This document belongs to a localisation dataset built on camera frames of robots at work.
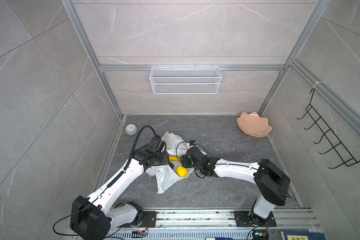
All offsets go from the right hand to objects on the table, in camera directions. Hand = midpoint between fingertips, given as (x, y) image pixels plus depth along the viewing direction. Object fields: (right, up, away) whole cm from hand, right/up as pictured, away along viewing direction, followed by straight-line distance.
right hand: (182, 157), depth 87 cm
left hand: (-9, +3, -7) cm, 12 cm away
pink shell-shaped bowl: (+53, +20, +22) cm, 61 cm away
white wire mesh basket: (+2, +50, +13) cm, 52 cm away
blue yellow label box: (+56, -32, -19) cm, 67 cm away
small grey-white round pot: (-38, +16, +21) cm, 46 cm away
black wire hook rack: (+67, +10, -24) cm, 72 cm away
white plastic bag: (-4, +7, 0) cm, 8 cm away
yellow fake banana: (-5, -1, +4) cm, 7 cm away
